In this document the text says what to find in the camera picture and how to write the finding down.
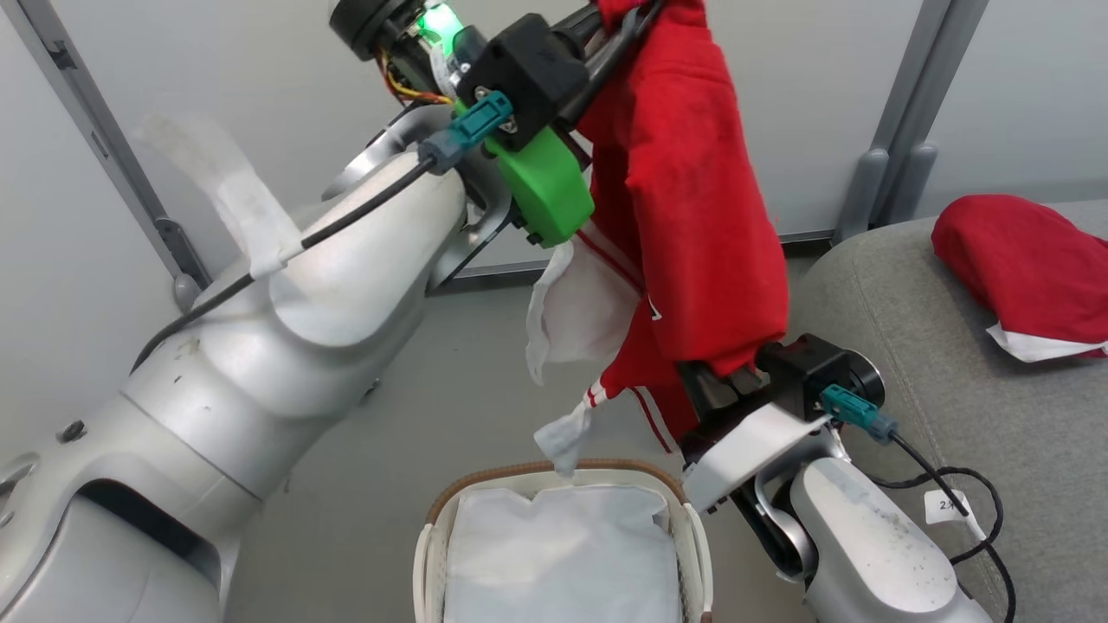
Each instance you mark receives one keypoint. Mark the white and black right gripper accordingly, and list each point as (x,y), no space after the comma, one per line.
(805,381)

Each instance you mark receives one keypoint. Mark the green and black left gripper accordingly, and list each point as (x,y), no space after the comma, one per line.
(528,78)

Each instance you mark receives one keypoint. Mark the red trousers with white stripes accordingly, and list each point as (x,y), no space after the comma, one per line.
(692,216)

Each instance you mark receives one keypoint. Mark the red garment with white band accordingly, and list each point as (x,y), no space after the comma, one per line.
(1021,260)

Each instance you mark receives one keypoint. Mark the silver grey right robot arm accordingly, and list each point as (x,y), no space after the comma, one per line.
(866,554)

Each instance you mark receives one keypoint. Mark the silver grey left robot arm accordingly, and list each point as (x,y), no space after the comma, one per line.
(260,372)

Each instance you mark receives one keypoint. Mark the grey fabric sofa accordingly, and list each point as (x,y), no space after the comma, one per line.
(995,415)

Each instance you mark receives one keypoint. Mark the white cloth basket liner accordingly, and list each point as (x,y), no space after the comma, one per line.
(563,554)

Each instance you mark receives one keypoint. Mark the white wicker-rimmed laundry basket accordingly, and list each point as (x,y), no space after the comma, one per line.
(424,562)

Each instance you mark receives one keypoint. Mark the white tape strip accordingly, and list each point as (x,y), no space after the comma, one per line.
(234,190)

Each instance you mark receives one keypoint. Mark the grey partition foot bar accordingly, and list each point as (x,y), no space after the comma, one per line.
(185,292)

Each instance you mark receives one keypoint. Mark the grey double partition frame post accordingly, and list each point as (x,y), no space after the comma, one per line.
(900,130)

